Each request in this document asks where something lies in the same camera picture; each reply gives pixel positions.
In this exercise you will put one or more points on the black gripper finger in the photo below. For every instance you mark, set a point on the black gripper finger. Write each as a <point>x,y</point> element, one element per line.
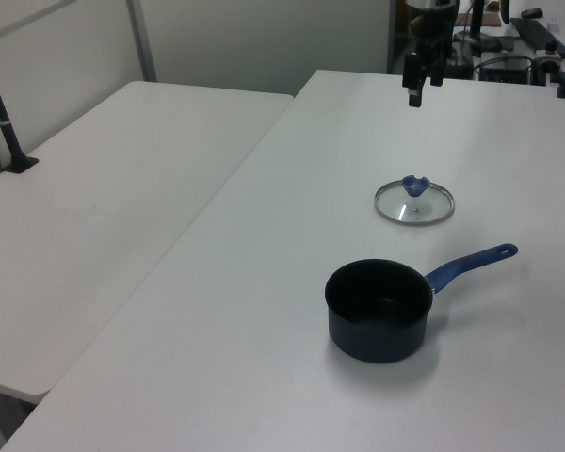
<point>414,92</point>
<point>437,70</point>

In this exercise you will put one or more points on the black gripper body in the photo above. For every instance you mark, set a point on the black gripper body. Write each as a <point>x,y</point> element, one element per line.
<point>431,28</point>

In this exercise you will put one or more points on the glass lid with blue knob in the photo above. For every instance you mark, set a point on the glass lid with blue knob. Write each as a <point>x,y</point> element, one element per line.
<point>414,202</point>

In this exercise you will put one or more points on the black stand with round base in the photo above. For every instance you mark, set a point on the black stand with round base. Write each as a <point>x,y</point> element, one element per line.
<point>478,28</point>

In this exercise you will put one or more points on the black electronics box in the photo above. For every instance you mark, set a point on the black electronics box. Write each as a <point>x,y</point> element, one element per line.
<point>504,70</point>

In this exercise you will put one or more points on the black computer mouse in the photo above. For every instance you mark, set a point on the black computer mouse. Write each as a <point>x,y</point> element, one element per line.
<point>532,13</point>

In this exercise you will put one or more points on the black computer keyboard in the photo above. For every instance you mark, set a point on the black computer keyboard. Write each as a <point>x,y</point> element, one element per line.
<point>539,33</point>

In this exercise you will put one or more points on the grey control box with button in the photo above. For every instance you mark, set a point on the grey control box with button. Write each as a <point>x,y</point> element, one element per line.
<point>551,59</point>

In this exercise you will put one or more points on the grey partition frame post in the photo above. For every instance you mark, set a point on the grey partition frame post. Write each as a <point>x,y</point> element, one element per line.
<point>143,42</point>

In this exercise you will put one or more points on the black camera stand pole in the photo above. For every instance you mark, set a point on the black camera stand pole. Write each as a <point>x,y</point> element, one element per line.
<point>2,124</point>

